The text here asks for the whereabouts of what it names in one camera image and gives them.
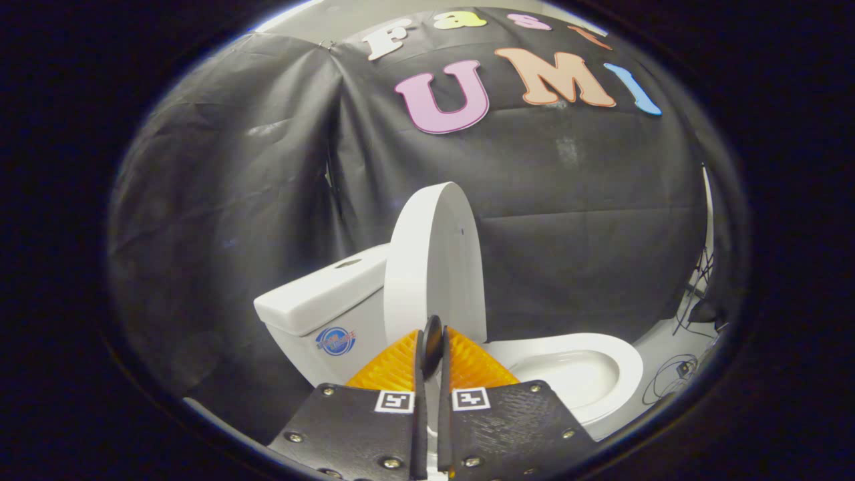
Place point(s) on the white toilet seat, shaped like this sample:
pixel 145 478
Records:
pixel 628 367

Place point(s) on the dark grey lid pull tab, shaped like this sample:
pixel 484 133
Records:
pixel 432 344

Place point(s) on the white toilet lid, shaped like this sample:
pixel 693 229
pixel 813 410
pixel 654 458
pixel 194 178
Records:
pixel 434 254

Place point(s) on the white toilet tank cover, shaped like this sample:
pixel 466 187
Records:
pixel 320 294

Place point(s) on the white toilet tank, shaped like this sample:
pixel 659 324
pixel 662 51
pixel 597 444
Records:
pixel 314 361

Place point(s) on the black power adapter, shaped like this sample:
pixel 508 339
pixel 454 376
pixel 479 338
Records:
pixel 683 367

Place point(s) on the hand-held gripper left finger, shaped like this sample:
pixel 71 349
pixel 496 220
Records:
pixel 361 427

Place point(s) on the white toilet bowl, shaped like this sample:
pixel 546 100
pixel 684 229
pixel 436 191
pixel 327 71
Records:
pixel 568 377

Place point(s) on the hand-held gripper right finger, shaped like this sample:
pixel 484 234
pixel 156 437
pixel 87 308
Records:
pixel 507 427

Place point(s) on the black backdrop cloth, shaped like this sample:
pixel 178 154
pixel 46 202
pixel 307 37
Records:
pixel 254 200

